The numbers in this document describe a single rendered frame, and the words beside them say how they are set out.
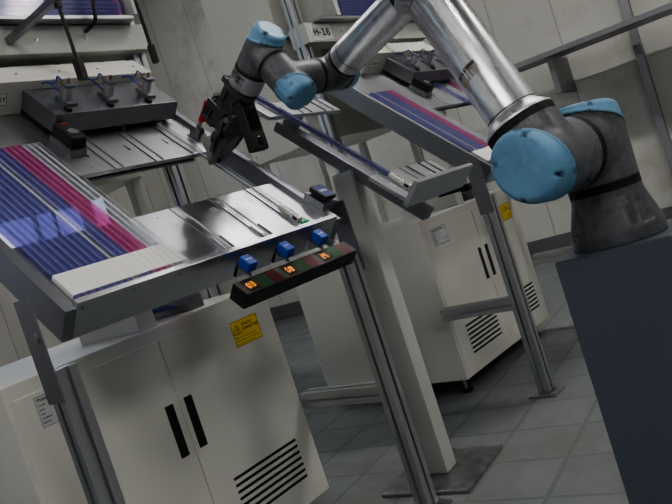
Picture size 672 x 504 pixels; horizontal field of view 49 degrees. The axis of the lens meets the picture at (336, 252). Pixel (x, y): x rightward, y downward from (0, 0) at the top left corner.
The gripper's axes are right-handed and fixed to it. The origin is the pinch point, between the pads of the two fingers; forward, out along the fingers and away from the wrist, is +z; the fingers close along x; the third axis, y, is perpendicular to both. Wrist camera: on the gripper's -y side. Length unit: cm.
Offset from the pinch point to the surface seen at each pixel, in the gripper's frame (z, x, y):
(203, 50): 195, -314, 289
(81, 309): -7, 57, -30
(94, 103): 2.0, 16.0, 26.3
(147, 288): -7, 44, -30
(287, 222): -5.2, 2.2, -25.4
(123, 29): -1, -7, 50
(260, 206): -3.3, 3.0, -18.0
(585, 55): 17, -358, 40
